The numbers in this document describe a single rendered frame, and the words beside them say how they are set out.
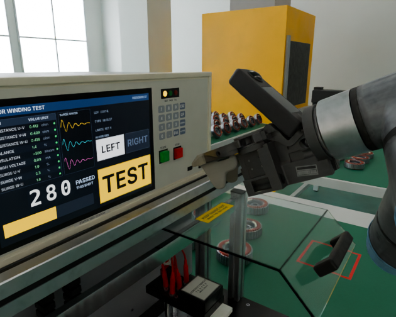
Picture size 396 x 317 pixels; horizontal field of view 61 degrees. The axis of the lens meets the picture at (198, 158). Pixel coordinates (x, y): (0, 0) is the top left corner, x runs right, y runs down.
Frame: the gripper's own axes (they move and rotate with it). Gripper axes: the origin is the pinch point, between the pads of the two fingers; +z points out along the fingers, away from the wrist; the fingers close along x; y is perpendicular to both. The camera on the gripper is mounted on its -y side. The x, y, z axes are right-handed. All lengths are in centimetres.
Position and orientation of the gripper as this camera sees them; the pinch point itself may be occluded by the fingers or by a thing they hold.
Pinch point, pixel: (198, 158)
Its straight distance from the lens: 53.2
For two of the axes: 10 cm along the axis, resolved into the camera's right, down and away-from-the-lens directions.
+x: 5.8, -2.2, 7.9
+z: -7.4, 2.6, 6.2
